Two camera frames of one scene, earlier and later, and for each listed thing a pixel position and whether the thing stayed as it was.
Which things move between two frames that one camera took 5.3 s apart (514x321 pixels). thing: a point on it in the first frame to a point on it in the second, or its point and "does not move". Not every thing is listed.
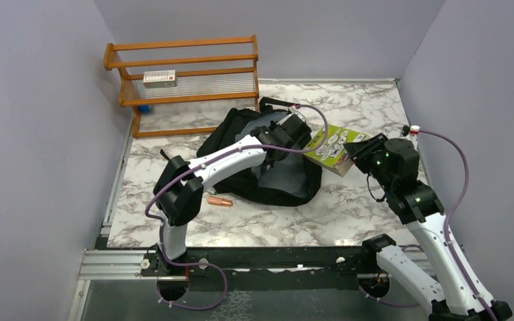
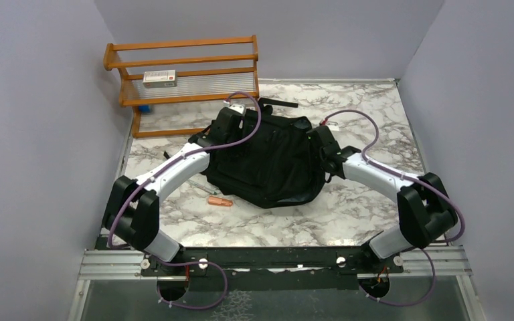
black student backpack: (296, 179) does not move
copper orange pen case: (212, 200) does not move
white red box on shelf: (159, 79) does not move
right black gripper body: (369, 158) to (317, 157)
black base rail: (267, 268) does not move
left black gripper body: (274, 125) to (238, 135)
